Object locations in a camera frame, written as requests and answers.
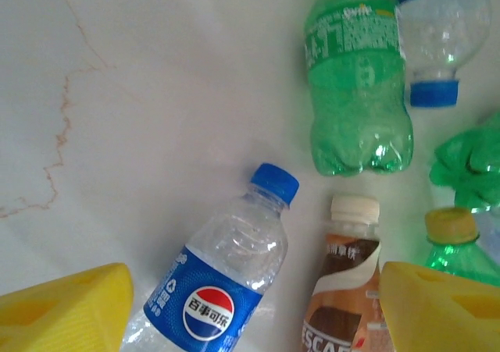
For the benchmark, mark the green Sprite bottle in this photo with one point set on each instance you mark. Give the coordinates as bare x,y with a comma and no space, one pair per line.
453,250
359,94
465,164

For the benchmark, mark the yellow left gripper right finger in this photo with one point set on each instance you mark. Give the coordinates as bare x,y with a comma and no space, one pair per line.
445,317

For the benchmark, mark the Pepsi bottle blue label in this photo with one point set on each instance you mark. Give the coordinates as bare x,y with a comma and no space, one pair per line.
218,258
441,36

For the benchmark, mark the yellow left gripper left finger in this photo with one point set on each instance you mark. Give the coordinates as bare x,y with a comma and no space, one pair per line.
58,313

